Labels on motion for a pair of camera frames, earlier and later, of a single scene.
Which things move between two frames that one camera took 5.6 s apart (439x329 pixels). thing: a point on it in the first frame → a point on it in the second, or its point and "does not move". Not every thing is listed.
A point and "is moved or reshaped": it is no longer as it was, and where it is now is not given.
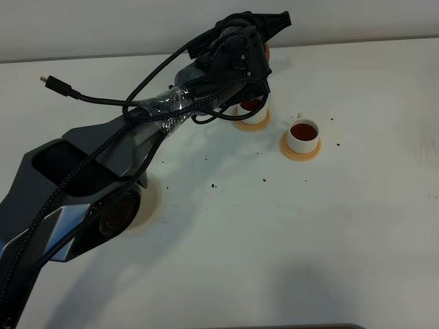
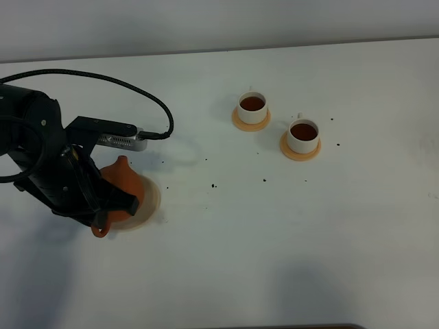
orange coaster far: (243, 126) does not move
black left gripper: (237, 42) → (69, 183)
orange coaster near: (298, 156) does not move
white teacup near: (302, 135) does not move
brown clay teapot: (267, 52) is moved or reshaped
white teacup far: (250, 105) does not move
